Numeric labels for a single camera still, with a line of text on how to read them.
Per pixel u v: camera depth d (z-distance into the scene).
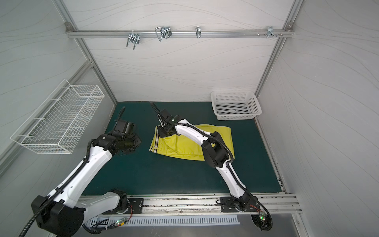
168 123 0.70
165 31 0.77
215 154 0.56
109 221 0.70
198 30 0.74
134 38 0.79
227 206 0.73
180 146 0.91
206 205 0.75
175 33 0.79
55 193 0.39
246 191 0.64
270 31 0.77
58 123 0.69
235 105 1.18
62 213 0.37
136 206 0.73
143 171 0.85
